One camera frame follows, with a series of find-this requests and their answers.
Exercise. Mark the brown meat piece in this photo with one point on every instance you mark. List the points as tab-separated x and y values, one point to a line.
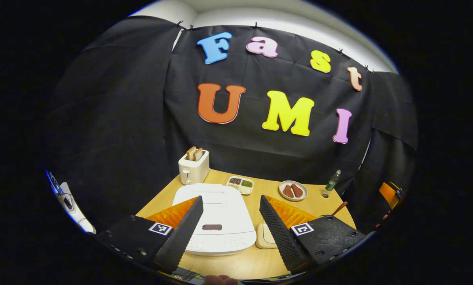
288	191
297	190

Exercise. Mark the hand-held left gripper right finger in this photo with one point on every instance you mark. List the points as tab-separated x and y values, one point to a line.
280	237

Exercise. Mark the cream toaster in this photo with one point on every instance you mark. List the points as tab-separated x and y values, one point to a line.
194	170

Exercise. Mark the white rice cooker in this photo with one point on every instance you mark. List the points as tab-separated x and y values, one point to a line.
224	209

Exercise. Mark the brown wooden spoon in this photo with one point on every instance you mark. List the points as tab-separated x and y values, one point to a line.
339	208

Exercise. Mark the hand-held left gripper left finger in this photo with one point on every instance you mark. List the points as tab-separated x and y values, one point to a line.
183	237

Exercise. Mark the clear rice box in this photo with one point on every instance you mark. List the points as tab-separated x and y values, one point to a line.
264	237

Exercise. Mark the green label water bottle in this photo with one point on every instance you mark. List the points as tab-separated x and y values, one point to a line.
333	182

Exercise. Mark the white divided grain dish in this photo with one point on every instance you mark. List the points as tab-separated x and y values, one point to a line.
240	185

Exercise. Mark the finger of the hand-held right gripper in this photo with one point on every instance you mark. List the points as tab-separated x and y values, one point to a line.
387	193

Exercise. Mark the white round plate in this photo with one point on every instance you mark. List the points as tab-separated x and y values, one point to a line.
299	198

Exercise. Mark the brown toast slice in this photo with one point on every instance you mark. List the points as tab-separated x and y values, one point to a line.
198	154
191	153

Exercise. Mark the black backdrop cloth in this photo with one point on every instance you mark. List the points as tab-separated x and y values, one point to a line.
113	118

